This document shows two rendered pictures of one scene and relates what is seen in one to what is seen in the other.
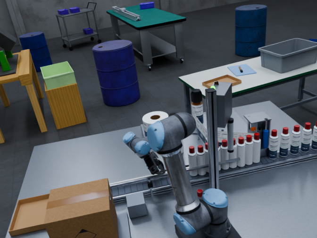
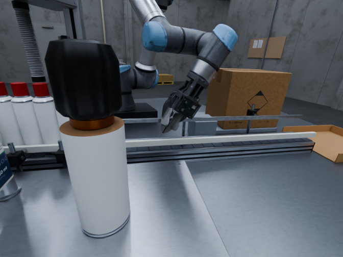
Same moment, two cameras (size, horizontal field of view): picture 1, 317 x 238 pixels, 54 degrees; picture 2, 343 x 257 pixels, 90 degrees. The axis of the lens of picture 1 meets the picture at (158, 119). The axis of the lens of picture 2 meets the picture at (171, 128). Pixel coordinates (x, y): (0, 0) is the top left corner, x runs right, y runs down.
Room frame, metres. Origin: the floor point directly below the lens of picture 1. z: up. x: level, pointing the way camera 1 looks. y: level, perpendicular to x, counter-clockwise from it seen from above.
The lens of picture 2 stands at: (2.07, -0.01, 1.16)
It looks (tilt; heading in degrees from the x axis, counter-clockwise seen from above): 22 degrees down; 175
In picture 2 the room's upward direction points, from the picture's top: 3 degrees clockwise
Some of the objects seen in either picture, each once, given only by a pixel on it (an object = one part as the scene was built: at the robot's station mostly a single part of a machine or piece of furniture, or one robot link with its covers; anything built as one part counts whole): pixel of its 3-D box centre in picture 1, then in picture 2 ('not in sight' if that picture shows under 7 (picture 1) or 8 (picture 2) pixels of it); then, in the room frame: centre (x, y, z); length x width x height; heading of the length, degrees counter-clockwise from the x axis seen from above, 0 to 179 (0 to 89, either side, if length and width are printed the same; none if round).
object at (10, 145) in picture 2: not in sight; (21, 159); (1.65, -0.38, 0.89); 0.06 x 0.03 x 0.12; 7
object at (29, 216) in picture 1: (40, 211); (333, 140); (1.43, 0.77, 0.85); 0.30 x 0.26 x 0.04; 97
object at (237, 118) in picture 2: (154, 176); (178, 119); (1.48, 0.07, 0.96); 1.07 x 0.01 x 0.01; 97
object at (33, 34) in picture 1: (36, 51); not in sight; (7.35, 2.63, 0.41); 0.56 x 0.55 x 0.83; 108
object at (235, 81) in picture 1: (221, 82); not in sight; (3.10, -0.73, 0.82); 0.34 x 0.24 x 0.04; 113
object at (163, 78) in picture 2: not in sight; (159, 78); (-6.25, 0.04, 0.20); 1.17 x 0.84 x 0.41; 108
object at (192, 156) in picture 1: (192, 160); not in sight; (1.55, -0.17, 0.98); 0.05 x 0.05 x 0.20
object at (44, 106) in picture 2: (216, 156); (48, 119); (1.57, -0.33, 0.98); 0.05 x 0.05 x 0.20
